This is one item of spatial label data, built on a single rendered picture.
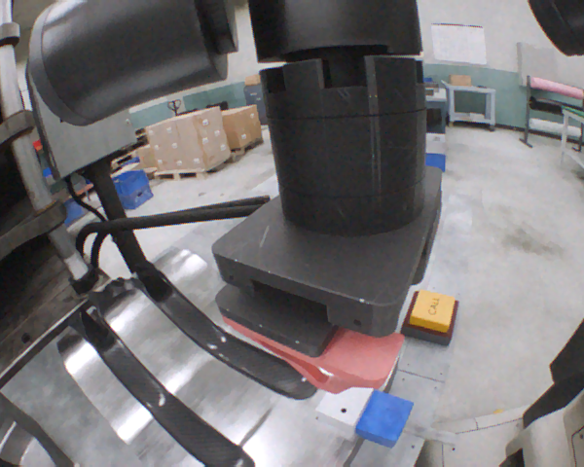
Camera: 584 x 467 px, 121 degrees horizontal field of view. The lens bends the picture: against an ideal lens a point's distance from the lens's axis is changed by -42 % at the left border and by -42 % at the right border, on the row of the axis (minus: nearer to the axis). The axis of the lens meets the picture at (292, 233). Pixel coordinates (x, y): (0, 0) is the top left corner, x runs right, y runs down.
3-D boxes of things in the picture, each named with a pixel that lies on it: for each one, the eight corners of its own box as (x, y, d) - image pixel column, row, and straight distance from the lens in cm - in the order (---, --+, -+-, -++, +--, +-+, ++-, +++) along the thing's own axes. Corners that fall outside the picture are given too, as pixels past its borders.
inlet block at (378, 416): (456, 426, 32) (474, 407, 27) (439, 469, 30) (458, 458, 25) (343, 390, 32) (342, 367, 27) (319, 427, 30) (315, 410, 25)
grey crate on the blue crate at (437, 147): (446, 146, 366) (446, 134, 363) (446, 156, 327) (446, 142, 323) (399, 142, 371) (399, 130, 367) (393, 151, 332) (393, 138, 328)
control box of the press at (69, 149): (231, 349, 150) (117, 28, 101) (192, 391, 144) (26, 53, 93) (203, 333, 163) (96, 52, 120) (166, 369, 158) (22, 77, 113)
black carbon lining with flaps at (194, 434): (328, 382, 32) (321, 332, 24) (239, 501, 30) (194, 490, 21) (154, 288, 53) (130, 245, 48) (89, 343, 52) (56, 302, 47)
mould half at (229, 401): (392, 384, 40) (408, 322, 28) (284, 554, 36) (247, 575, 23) (166, 282, 65) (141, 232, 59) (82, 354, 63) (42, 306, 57)
